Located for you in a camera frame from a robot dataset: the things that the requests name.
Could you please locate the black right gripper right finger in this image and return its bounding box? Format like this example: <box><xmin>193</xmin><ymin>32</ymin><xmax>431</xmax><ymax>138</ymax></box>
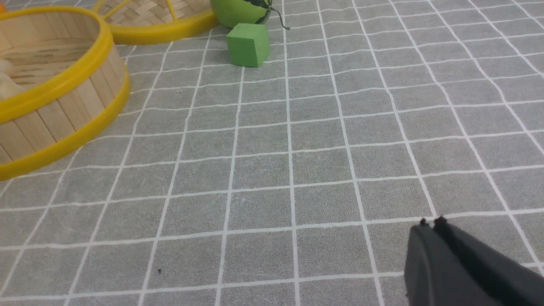
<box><xmin>433</xmin><ymin>216</ymin><xmax>543</xmax><ymax>306</ymax></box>

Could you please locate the green foam cube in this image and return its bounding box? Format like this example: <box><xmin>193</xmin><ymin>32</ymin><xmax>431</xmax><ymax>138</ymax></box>
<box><xmin>226</xmin><ymin>23</ymin><xmax>270</xmax><ymax>68</ymax></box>

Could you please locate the cream white dumpling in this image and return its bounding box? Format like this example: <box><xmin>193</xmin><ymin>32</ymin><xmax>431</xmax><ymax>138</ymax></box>
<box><xmin>0</xmin><ymin>59</ymin><xmax>25</xmax><ymax>99</ymax></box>

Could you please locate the bamboo steamer tray yellow rim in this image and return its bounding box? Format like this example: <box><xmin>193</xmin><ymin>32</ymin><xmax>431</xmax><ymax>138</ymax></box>
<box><xmin>1</xmin><ymin>6</ymin><xmax>131</xmax><ymax>181</ymax></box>

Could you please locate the grey checked tablecloth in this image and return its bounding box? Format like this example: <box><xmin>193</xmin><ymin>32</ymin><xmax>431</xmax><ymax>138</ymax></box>
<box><xmin>1</xmin><ymin>0</ymin><xmax>544</xmax><ymax>306</ymax></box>

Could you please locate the green toy watermelon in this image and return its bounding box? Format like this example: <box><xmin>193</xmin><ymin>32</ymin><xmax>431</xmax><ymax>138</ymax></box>
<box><xmin>210</xmin><ymin>0</ymin><xmax>291</xmax><ymax>31</ymax></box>

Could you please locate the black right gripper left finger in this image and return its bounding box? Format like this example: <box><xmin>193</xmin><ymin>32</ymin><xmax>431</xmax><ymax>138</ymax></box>
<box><xmin>404</xmin><ymin>218</ymin><xmax>502</xmax><ymax>306</ymax></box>

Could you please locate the woven bamboo steamer lid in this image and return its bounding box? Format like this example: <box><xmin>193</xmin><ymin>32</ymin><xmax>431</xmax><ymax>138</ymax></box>
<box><xmin>91</xmin><ymin>0</ymin><xmax>219</xmax><ymax>46</ymax></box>

